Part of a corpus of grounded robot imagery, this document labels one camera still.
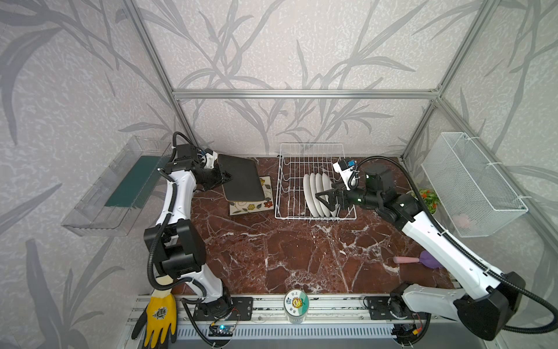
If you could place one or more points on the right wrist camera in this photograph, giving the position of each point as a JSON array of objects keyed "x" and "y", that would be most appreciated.
[{"x": 348, "y": 171}]

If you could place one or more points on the clear plastic wall shelf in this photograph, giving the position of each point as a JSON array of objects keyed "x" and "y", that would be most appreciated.
[{"x": 90, "y": 217}]

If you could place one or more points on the purple pink spoon toy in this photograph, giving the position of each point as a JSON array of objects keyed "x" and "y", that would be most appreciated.
[{"x": 425, "y": 258}]

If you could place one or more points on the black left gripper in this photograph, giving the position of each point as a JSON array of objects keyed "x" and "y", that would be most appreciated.
[{"x": 216, "y": 174}]

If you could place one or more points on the white wire dish rack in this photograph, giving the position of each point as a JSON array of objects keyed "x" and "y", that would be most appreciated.
[{"x": 295, "y": 160}]

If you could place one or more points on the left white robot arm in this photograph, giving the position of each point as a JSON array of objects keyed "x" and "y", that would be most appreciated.
[{"x": 177, "y": 252}]

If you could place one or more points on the yellow black work glove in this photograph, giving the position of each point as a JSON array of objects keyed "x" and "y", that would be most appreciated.
[{"x": 159, "y": 320}]

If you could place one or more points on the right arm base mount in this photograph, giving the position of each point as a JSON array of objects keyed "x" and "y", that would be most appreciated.
[{"x": 387, "y": 308}]

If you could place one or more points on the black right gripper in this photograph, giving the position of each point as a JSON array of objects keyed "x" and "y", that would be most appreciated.
[{"x": 336, "y": 196}]

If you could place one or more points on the pink item in basket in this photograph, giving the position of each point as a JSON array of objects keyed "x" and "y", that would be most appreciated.
[{"x": 463, "y": 222}]

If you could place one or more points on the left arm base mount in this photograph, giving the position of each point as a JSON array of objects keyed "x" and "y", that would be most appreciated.
[{"x": 231, "y": 309}]

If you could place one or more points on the round green labelled can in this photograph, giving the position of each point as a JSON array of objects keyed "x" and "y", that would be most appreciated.
[{"x": 296, "y": 305}]

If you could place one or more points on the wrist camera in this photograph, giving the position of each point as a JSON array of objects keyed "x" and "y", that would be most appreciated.
[
  {"x": 348, "y": 171},
  {"x": 210, "y": 159}
]

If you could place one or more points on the green circuit board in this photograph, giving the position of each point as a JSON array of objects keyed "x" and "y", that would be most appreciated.
[{"x": 221, "y": 330}]

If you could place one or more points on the white ribbed flower pot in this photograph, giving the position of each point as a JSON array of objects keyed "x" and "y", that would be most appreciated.
[{"x": 431, "y": 199}]

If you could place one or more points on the green mat in shelf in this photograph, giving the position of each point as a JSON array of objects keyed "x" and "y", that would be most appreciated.
[{"x": 138, "y": 184}]

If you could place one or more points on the aluminium frame rail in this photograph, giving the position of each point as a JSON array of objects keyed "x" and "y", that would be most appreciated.
[{"x": 381, "y": 77}]

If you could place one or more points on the white mesh wall basket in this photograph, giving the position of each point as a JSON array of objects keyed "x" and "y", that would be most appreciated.
[{"x": 467, "y": 182}]

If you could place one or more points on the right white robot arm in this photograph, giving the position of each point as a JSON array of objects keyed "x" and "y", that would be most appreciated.
[{"x": 484, "y": 305}]

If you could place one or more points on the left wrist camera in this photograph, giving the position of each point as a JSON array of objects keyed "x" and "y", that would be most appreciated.
[{"x": 210, "y": 159}]

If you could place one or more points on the black square plate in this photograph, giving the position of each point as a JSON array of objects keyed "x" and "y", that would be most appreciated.
[
  {"x": 241, "y": 179},
  {"x": 240, "y": 208}
]

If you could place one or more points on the white round plate leftmost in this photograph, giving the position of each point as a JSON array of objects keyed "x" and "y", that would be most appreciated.
[{"x": 308, "y": 197}]

